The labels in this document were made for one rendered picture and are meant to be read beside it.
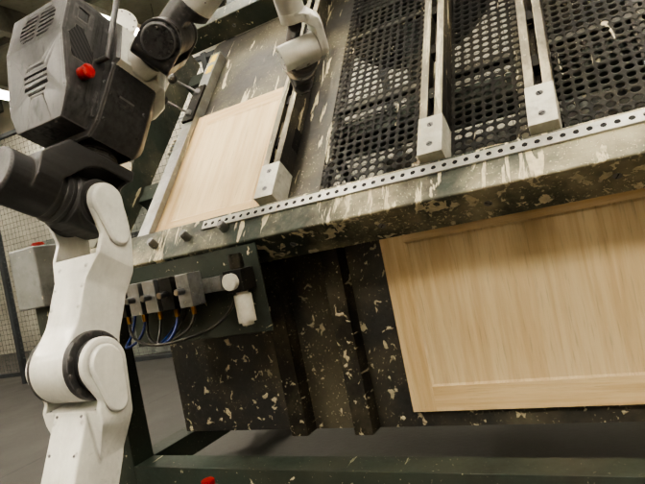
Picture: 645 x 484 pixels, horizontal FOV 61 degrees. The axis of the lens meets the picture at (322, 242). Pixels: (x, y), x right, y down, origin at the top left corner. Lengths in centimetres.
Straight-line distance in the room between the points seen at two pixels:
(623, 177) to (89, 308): 112
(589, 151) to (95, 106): 104
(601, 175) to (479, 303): 48
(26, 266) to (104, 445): 74
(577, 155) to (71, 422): 115
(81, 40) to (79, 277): 51
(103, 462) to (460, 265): 96
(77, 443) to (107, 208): 48
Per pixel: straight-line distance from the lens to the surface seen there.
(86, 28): 140
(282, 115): 174
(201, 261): 158
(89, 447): 125
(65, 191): 127
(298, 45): 140
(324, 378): 175
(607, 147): 122
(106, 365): 121
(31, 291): 182
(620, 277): 147
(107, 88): 135
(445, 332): 155
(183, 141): 207
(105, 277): 128
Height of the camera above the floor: 77
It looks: level
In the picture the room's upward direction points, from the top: 11 degrees counter-clockwise
